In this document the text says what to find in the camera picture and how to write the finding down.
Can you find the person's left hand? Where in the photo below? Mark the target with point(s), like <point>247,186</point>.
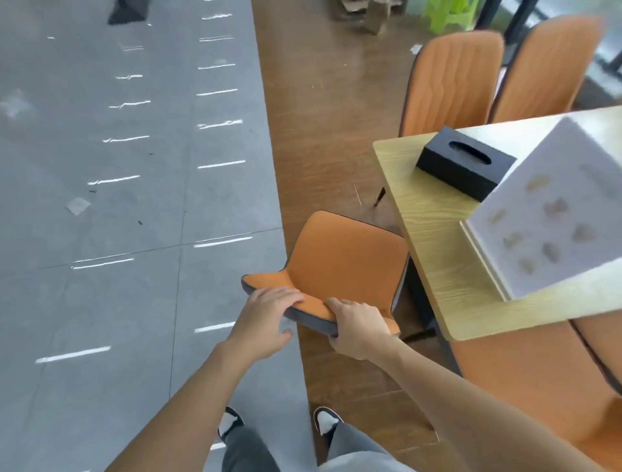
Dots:
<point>260,321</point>

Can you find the person's right hand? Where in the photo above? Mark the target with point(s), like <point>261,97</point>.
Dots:
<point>362,333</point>

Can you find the person's left thumb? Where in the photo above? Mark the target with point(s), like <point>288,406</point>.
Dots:
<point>286,335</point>

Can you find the person's right thumb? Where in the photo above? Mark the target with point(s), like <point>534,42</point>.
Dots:
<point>335,306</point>

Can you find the orange chair with grey edge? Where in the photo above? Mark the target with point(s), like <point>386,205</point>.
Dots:
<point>345,257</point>

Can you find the person's left forearm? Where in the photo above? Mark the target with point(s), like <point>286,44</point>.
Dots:
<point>189,413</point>

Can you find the person's right forearm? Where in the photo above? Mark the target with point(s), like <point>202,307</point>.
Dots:
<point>476,418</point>

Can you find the black and white right shoe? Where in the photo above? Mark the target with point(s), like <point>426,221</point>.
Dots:
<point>326,420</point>

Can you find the black and white shoe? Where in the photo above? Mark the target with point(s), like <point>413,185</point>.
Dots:
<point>228,422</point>
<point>326,420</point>

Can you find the black and white left shoe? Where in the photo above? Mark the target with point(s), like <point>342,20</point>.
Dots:
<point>228,422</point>

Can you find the grey trousers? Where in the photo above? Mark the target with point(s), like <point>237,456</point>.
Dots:
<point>350,450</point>

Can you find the black tissue box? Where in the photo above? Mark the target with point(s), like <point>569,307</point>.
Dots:
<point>461,163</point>

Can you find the orange upholstered chair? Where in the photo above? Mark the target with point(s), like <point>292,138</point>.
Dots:
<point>539,379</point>
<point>544,68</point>
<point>452,82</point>

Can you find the white board with beige pieces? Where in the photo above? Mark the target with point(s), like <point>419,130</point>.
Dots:
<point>549,219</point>

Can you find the grey paper scrap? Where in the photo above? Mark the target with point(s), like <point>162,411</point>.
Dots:
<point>77,206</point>

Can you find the white paper scrap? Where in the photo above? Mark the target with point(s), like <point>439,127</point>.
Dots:
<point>416,48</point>

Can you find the brown cardboard pieces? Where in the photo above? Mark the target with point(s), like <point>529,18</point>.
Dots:
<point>372,12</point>

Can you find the green plastic stool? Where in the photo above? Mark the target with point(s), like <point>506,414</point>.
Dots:
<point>449,13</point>

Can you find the black object on floor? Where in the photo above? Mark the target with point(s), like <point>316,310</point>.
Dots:
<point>127,12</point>

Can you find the black metal frame posts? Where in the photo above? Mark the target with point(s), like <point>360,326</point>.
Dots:
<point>515,22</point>

